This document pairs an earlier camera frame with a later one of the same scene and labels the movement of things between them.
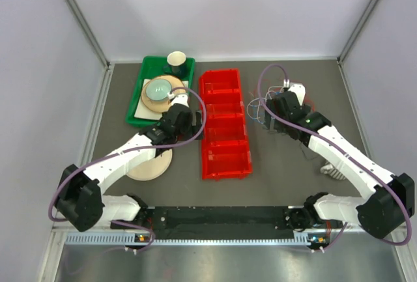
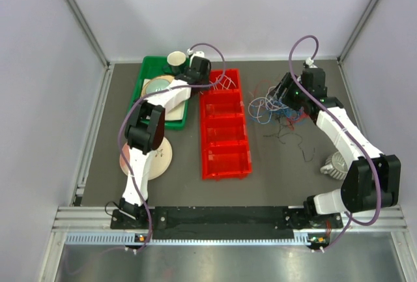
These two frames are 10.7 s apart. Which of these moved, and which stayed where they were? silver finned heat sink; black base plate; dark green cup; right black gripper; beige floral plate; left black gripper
Moved: left black gripper; right black gripper
Stayed: dark green cup; silver finned heat sink; beige floral plate; black base plate
